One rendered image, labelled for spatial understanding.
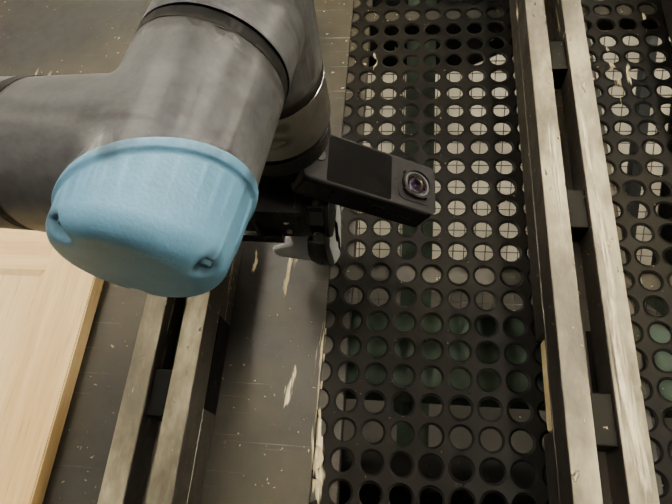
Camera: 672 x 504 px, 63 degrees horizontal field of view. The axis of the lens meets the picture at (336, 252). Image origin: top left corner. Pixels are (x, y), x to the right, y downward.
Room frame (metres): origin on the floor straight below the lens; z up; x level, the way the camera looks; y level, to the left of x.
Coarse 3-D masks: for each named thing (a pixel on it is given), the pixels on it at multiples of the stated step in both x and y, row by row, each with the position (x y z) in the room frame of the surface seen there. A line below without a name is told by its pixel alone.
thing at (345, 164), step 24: (336, 144) 0.41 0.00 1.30; (360, 144) 0.42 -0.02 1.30; (312, 168) 0.39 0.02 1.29; (336, 168) 0.40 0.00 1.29; (360, 168) 0.41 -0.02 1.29; (384, 168) 0.42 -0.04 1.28; (408, 168) 0.43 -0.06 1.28; (312, 192) 0.40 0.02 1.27; (336, 192) 0.40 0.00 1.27; (360, 192) 0.40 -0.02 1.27; (384, 192) 0.41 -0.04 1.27; (408, 192) 0.41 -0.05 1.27; (432, 192) 0.43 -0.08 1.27; (384, 216) 0.42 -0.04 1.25; (408, 216) 0.42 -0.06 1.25
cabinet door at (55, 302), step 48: (0, 240) 0.59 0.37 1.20; (48, 240) 0.59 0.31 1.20; (0, 288) 0.56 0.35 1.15; (48, 288) 0.55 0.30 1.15; (96, 288) 0.55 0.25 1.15; (0, 336) 0.53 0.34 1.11; (48, 336) 0.52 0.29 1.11; (0, 384) 0.50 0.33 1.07; (48, 384) 0.49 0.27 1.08; (0, 432) 0.46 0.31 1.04; (48, 432) 0.46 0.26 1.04; (0, 480) 0.44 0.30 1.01; (48, 480) 0.45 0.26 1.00
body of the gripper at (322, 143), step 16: (320, 144) 0.37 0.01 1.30; (288, 160) 0.36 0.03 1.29; (304, 160) 0.37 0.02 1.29; (272, 176) 0.41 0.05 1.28; (288, 176) 0.41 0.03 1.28; (272, 192) 0.42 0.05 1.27; (288, 192) 0.42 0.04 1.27; (256, 208) 0.42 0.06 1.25; (272, 208) 0.42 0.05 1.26; (288, 208) 0.41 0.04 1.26; (304, 208) 0.42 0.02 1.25; (320, 208) 0.41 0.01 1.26; (336, 208) 0.47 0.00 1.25; (256, 224) 0.43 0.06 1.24; (272, 224) 0.44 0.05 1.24; (288, 224) 0.44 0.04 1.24; (304, 224) 0.43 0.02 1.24; (320, 224) 0.42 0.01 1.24; (256, 240) 0.46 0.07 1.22; (272, 240) 0.46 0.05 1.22
